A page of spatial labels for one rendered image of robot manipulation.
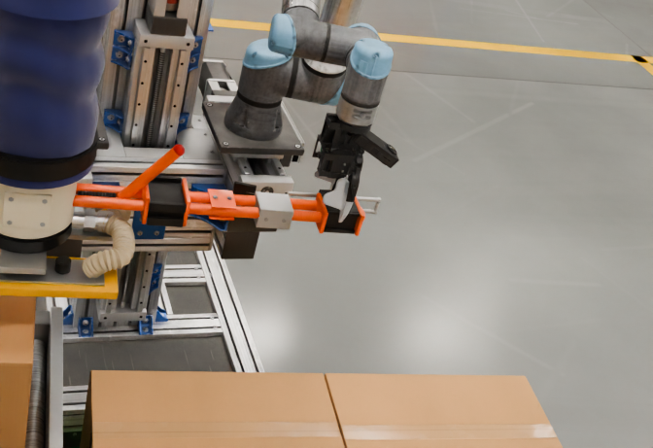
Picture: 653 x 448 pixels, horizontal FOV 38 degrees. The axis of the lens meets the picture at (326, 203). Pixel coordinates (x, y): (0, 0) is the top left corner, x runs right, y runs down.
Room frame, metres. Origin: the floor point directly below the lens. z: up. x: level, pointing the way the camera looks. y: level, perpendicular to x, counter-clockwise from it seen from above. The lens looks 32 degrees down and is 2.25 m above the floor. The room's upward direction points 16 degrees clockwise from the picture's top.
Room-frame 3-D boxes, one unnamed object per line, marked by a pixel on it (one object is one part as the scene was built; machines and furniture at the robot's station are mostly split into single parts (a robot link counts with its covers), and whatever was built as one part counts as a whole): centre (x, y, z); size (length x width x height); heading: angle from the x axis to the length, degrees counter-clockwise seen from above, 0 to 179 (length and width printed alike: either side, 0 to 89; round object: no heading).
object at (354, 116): (1.62, -0.01, 1.44); 0.08 x 0.08 x 0.05
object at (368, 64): (1.63, -0.01, 1.52); 0.09 x 0.08 x 0.11; 11
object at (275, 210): (1.58, 0.10, 1.19); 0.07 x 0.07 x 0.04; 22
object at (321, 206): (1.62, -0.03, 1.20); 0.08 x 0.07 x 0.05; 112
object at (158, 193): (1.50, 0.30, 1.20); 0.10 x 0.08 x 0.06; 22
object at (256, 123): (2.17, 0.24, 1.09); 0.15 x 0.15 x 0.10
